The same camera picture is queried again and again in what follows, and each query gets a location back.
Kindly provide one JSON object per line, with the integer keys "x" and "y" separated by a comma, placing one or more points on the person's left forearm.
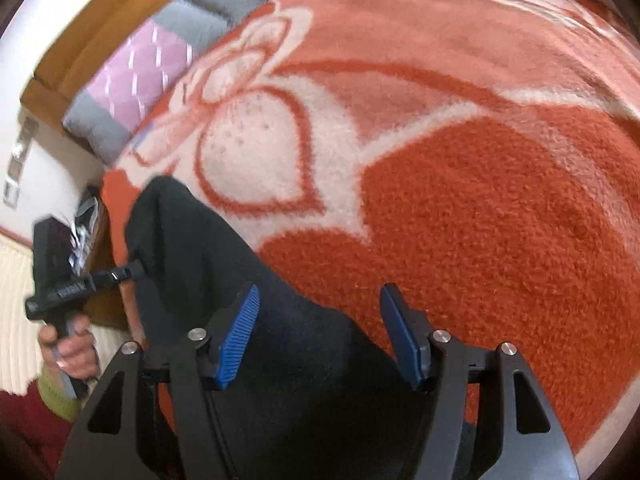
{"x": 47, "y": 410}

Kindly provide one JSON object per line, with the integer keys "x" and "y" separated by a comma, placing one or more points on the person's left hand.
{"x": 70, "y": 352}

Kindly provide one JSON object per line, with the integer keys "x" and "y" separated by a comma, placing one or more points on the wall switch panel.
{"x": 17, "y": 160}

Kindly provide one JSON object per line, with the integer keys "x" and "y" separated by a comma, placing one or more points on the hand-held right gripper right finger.
{"x": 400, "y": 332}

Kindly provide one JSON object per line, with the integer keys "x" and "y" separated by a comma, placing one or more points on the pink grey pillow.
{"x": 165, "y": 55}

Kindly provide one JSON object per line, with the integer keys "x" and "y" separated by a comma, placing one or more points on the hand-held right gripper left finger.
{"x": 239, "y": 330}

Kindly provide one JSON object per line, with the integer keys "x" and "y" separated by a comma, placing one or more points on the orange floral blanket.
{"x": 425, "y": 170}

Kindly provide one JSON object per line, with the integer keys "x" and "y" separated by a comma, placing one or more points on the black pants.
{"x": 280, "y": 360}

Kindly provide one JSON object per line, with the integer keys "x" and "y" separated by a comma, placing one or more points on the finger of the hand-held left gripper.
{"x": 129, "y": 271}

